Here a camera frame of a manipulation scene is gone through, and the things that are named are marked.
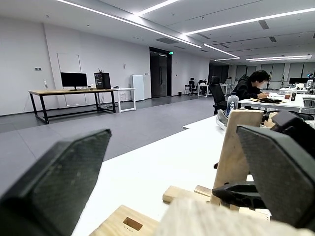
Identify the wooden cross bar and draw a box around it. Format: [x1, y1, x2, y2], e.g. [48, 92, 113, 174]
[162, 185, 212, 205]

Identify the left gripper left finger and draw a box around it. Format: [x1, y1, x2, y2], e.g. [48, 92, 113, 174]
[0, 128, 113, 236]

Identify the wooden seat board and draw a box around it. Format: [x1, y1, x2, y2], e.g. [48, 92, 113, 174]
[89, 205, 160, 236]

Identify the clear water bottle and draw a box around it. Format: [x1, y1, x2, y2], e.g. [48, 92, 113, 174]
[226, 91, 239, 118]

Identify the black computer tower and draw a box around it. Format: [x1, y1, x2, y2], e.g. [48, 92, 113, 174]
[94, 69, 111, 90]

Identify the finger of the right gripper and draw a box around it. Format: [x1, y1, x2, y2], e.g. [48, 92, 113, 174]
[212, 180, 266, 210]

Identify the person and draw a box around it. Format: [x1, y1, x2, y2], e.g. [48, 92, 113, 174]
[231, 70, 271, 101]

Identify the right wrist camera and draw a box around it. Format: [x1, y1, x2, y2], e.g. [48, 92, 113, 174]
[271, 110, 315, 148]

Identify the black office chair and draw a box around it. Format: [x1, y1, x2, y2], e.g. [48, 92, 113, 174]
[185, 77, 199, 97]
[208, 76, 228, 116]

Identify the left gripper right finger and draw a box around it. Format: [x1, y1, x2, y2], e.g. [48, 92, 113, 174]
[236, 124, 315, 231]

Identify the black computer monitor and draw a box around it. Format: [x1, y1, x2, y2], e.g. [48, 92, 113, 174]
[60, 72, 88, 91]

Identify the white cabinet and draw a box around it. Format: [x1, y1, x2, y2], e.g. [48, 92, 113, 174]
[129, 74, 145, 102]

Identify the wooden leg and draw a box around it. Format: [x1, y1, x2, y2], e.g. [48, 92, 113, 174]
[212, 109, 264, 206]

